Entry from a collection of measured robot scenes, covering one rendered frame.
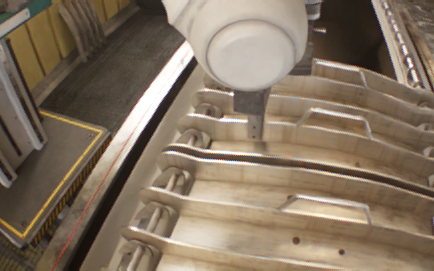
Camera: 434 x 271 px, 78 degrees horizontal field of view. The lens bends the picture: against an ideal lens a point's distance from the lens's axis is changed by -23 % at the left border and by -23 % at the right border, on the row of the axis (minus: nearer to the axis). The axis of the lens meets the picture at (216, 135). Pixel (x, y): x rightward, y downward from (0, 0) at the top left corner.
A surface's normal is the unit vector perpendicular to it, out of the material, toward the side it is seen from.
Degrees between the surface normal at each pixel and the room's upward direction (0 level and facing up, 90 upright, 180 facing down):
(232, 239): 10
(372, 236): 90
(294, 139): 90
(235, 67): 95
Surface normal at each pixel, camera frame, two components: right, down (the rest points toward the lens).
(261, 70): 0.00, 0.75
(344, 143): -0.29, 0.68
